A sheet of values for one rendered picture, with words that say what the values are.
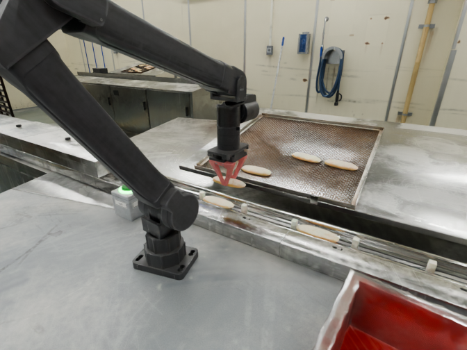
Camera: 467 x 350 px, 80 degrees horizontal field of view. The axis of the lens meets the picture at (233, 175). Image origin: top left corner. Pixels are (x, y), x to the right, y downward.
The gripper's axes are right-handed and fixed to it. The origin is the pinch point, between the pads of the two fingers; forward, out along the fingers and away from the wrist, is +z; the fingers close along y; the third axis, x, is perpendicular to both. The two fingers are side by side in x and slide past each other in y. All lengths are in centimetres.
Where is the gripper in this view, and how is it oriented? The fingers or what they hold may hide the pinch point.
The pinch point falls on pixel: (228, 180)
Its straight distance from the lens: 74.3
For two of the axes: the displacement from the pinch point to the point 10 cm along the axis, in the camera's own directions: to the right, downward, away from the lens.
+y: 5.2, -3.5, 7.8
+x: -8.5, -2.1, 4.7
